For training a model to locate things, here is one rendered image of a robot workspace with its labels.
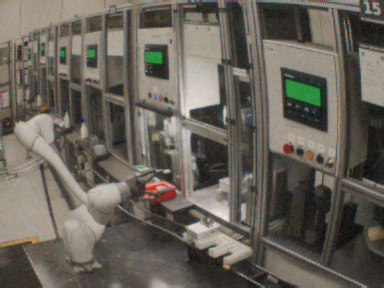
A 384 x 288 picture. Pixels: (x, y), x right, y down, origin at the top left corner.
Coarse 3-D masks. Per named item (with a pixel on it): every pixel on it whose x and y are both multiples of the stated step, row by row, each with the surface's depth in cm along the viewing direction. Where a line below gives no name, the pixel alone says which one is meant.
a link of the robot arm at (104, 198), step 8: (112, 184) 206; (88, 192) 199; (96, 192) 198; (104, 192) 199; (112, 192) 201; (88, 200) 200; (96, 200) 197; (104, 200) 198; (112, 200) 200; (120, 200) 204; (96, 208) 199; (104, 208) 201; (112, 208) 205
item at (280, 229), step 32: (288, 32) 161; (320, 32) 145; (352, 32) 130; (352, 64) 135; (352, 96) 140; (352, 128) 143; (288, 160) 180; (352, 160) 146; (288, 192) 184; (320, 192) 165; (288, 224) 186; (320, 224) 167; (320, 256) 169
